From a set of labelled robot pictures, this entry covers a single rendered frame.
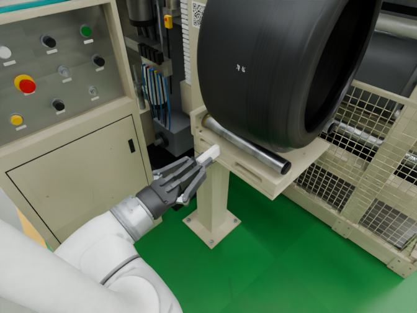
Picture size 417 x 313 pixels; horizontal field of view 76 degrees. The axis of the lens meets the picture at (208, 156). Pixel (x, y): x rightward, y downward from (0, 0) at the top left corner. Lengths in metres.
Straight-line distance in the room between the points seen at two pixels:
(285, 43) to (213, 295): 1.29
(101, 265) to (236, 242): 1.21
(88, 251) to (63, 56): 0.66
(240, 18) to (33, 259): 0.53
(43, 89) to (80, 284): 0.76
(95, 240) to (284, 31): 0.53
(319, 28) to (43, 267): 0.56
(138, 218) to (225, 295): 1.05
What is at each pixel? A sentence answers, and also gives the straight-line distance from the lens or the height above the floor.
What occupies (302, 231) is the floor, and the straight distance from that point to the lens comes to 1.81.
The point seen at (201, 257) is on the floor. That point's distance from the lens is 1.63.
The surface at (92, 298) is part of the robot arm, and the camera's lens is 0.40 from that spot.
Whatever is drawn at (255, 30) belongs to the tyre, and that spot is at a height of 1.29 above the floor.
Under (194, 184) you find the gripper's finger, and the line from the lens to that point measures 0.61.
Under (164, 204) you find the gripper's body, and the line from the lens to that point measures 0.60.
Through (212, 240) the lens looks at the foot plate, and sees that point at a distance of 1.65.
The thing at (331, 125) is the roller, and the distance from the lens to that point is 1.02.
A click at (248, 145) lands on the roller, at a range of 0.85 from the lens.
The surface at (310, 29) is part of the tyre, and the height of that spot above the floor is 1.31.
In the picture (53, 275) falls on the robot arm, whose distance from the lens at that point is 0.36.
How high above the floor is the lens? 1.47
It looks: 44 degrees down
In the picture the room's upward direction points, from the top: straight up
